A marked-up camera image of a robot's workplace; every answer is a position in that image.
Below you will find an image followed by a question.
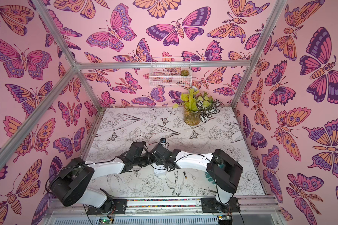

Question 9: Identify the white digital alarm clock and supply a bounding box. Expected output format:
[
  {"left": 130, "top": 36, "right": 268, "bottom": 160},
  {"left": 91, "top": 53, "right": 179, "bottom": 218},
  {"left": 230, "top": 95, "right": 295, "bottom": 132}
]
[{"left": 153, "top": 167, "right": 167, "bottom": 177}]

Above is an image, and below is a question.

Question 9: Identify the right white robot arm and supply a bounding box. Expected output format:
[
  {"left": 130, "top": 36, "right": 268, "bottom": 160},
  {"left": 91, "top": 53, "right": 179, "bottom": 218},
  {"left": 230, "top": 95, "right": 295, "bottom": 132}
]
[{"left": 150, "top": 143, "right": 243, "bottom": 212}]

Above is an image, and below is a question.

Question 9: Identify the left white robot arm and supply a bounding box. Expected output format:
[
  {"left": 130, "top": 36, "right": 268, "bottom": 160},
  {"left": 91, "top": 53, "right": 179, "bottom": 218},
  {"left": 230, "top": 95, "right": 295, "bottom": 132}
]
[{"left": 48, "top": 141, "right": 155, "bottom": 214}]

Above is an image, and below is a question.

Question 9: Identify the green rubber glove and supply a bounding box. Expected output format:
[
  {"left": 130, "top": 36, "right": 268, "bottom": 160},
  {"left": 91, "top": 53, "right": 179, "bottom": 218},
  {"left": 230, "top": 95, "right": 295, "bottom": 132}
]
[{"left": 205, "top": 172, "right": 216, "bottom": 185}]

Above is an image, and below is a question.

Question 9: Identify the glass vase with plants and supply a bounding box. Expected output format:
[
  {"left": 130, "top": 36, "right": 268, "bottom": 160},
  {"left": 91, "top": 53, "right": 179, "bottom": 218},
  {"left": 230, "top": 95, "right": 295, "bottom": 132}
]
[{"left": 172, "top": 86, "right": 221, "bottom": 126}]

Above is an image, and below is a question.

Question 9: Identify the small succulent in basket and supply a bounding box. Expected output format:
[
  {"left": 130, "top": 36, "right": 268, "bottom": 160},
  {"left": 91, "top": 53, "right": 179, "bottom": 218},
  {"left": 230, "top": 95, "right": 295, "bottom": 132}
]
[{"left": 180, "top": 69, "right": 190, "bottom": 76}]

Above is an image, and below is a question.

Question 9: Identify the white wire basket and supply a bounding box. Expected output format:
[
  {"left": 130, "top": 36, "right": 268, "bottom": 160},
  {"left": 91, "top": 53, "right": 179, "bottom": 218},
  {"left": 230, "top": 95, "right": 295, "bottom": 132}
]
[{"left": 148, "top": 56, "right": 192, "bottom": 88}]

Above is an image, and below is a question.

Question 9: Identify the aluminium frame structure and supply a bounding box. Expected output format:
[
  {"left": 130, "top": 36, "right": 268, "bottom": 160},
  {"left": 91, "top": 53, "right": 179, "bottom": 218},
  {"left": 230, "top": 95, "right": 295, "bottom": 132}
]
[{"left": 0, "top": 0, "right": 288, "bottom": 185}]

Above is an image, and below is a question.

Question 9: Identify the front mounting rail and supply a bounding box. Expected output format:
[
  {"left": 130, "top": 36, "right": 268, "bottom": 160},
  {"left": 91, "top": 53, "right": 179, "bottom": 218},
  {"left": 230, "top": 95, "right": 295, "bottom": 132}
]
[{"left": 41, "top": 196, "right": 287, "bottom": 225}]

